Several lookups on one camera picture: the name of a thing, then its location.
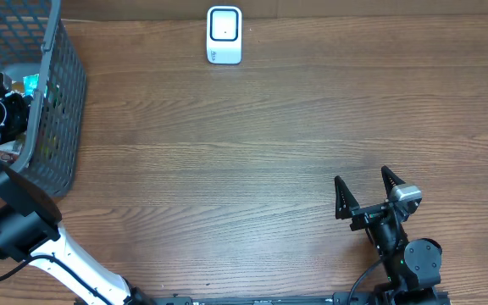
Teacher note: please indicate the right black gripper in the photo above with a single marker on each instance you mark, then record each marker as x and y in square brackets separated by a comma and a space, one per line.
[347, 204]

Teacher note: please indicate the green lid jar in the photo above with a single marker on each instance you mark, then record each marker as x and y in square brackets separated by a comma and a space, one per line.
[30, 83]

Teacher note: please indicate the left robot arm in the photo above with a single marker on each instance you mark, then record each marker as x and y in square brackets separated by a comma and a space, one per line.
[31, 229]

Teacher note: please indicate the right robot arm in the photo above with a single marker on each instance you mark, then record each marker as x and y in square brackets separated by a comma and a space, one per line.
[413, 268]

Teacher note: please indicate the white barcode scanner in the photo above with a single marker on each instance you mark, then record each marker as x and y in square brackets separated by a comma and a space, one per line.
[224, 35]

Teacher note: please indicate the brown white snack wrapper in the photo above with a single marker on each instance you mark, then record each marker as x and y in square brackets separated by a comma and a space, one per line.
[10, 151]

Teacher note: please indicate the grey plastic mesh basket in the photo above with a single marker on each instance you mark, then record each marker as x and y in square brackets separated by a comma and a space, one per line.
[34, 41]

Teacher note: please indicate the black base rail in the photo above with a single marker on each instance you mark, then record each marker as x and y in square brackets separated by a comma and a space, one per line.
[252, 301]

